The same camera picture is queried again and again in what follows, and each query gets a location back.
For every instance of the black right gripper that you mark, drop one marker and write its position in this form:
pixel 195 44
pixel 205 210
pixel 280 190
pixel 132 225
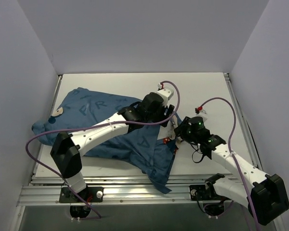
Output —
pixel 181 130

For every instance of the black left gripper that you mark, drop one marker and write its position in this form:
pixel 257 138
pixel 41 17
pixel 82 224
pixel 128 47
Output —
pixel 169 113

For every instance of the white pillow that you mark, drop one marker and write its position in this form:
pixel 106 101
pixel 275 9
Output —
pixel 168 131

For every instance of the blue lettered pillowcase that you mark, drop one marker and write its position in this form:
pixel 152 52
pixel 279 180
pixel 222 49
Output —
pixel 82 109

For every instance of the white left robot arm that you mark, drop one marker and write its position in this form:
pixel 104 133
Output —
pixel 69 148

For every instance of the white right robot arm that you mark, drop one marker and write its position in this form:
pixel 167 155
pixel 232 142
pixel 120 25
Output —
pixel 262 194

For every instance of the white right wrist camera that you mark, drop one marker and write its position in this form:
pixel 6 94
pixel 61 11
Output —
pixel 200 112

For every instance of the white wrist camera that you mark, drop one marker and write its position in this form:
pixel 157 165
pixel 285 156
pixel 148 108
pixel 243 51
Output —
pixel 165 92
pixel 200 112

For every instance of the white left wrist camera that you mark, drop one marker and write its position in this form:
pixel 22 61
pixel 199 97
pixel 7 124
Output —
pixel 165 92

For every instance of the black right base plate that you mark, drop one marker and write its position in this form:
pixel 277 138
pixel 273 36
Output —
pixel 199 192

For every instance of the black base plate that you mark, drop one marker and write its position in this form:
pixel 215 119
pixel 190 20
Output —
pixel 90 195
pixel 199 192

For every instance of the aluminium frame rail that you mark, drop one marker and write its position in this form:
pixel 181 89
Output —
pixel 129 204

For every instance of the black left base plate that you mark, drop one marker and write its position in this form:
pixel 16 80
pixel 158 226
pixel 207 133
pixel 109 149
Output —
pixel 90 195

